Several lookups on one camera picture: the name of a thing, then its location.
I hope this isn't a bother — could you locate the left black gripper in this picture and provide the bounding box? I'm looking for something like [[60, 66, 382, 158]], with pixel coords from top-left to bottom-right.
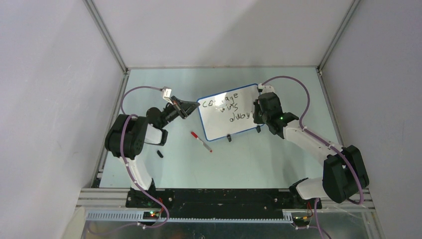
[[159, 96, 200, 128]]

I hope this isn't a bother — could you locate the blue framed whiteboard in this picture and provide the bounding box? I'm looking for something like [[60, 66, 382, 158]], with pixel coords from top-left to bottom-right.
[[197, 84, 260, 141]]

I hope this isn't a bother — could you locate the aluminium frame rail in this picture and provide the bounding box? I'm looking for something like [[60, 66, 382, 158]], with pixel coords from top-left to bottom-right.
[[76, 188, 375, 224]]

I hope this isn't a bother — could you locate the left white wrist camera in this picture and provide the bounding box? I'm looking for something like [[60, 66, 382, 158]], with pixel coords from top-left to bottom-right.
[[161, 87, 172, 101]]

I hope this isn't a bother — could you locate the black marker cap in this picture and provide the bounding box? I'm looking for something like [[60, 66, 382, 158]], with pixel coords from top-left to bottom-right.
[[157, 150, 164, 158]]

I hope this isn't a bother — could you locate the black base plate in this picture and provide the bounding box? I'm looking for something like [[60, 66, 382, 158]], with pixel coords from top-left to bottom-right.
[[125, 188, 322, 220]]

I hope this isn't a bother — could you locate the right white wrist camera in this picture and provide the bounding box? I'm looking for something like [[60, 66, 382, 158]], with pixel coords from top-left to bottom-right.
[[257, 84, 275, 95]]

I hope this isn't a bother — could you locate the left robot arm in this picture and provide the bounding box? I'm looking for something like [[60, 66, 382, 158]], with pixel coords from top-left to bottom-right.
[[105, 96, 200, 208]]

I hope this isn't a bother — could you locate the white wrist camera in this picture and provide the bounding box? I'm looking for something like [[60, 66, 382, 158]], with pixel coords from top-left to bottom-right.
[[161, 87, 172, 101], [257, 84, 275, 95]]

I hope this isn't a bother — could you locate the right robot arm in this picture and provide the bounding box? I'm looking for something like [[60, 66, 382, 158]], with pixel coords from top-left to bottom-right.
[[253, 92, 369, 208]]

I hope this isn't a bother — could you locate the red whiteboard marker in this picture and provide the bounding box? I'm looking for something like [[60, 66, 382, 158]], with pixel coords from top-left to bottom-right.
[[191, 131, 212, 153]]

